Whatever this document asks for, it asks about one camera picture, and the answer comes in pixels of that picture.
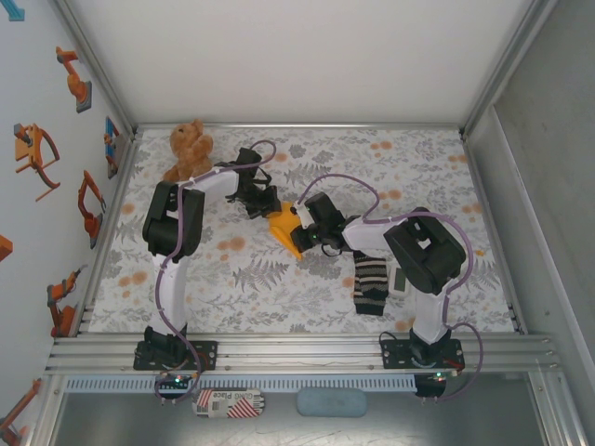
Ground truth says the floral grey orange table mat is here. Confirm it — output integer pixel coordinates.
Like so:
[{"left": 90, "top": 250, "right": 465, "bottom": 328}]
[{"left": 87, "top": 125, "right": 518, "bottom": 335}]

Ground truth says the orange cloth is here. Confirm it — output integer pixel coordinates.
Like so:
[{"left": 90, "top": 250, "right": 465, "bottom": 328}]
[{"left": 268, "top": 201, "right": 308, "bottom": 260}]

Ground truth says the white slotted cable duct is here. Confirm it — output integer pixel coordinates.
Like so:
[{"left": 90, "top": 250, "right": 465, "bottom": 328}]
[{"left": 64, "top": 374, "right": 417, "bottom": 394}]

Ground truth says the brown teddy bear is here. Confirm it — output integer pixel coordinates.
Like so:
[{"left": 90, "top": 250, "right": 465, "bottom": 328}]
[{"left": 161, "top": 118, "right": 217, "bottom": 183}]

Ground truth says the white digital timer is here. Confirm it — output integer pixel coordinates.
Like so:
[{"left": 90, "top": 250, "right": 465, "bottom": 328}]
[{"left": 388, "top": 265, "right": 413, "bottom": 298}]

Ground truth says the orange gripper claw sticker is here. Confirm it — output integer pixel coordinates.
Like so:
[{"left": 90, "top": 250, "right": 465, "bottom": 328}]
[{"left": 12, "top": 123, "right": 62, "bottom": 202}]

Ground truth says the aluminium back rail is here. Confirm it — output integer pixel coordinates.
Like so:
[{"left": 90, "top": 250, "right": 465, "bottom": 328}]
[{"left": 134, "top": 122, "right": 466, "bottom": 133}]

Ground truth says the aluminium front rail beam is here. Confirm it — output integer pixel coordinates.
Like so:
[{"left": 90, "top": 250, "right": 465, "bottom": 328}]
[{"left": 45, "top": 332, "right": 559, "bottom": 375}]

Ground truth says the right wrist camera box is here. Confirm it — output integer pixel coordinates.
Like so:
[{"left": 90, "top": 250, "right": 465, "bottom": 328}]
[{"left": 292, "top": 193, "right": 345, "bottom": 229}]

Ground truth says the blue orange machine sticker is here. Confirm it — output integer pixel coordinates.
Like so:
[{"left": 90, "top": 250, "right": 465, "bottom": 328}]
[{"left": 102, "top": 115, "right": 123, "bottom": 180}]

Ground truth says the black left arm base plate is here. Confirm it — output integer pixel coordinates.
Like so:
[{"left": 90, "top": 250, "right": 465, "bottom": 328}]
[{"left": 133, "top": 340, "right": 219, "bottom": 372}]

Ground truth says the aluminium frame post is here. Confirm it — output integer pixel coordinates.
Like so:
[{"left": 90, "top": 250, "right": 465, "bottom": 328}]
[
  {"left": 54, "top": 0, "right": 140, "bottom": 140},
  {"left": 457, "top": 0, "right": 557, "bottom": 138}
]

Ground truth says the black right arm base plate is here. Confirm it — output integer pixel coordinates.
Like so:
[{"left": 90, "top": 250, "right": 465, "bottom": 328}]
[{"left": 379, "top": 337, "right": 465, "bottom": 371}]

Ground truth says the blue grey oval sponge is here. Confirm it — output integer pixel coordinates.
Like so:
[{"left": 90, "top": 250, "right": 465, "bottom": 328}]
[{"left": 296, "top": 387, "right": 368, "bottom": 418}]

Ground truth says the red white printed pouch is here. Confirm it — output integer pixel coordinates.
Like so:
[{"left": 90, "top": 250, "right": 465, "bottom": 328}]
[{"left": 192, "top": 388, "right": 268, "bottom": 419}]

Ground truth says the thin black cable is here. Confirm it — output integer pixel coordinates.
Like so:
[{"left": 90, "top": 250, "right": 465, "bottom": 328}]
[{"left": 378, "top": 327, "right": 416, "bottom": 348}]

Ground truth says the black beige striped sock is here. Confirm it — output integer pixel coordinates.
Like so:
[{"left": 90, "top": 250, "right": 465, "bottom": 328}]
[{"left": 351, "top": 250, "right": 390, "bottom": 318}]

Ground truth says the blue wall sticker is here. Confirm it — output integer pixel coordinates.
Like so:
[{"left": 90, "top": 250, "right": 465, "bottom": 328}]
[{"left": 0, "top": 0, "right": 25, "bottom": 22}]

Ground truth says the aluminium side rail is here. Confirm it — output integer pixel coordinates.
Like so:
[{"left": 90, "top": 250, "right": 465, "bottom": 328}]
[
  {"left": 69, "top": 132, "right": 143, "bottom": 336},
  {"left": 462, "top": 132, "right": 529, "bottom": 335}
]

